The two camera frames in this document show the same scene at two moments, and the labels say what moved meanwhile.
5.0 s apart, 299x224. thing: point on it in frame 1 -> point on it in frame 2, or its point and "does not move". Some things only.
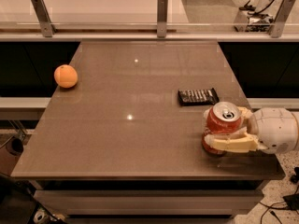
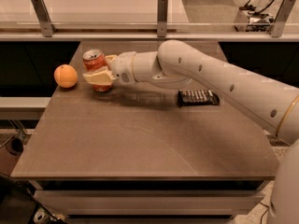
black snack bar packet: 187,97 does not move
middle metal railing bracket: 162,16 does not move
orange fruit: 65,76 does not move
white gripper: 271,129 -> 123,67
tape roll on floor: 39,217 does not move
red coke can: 222,118 -> 94,61
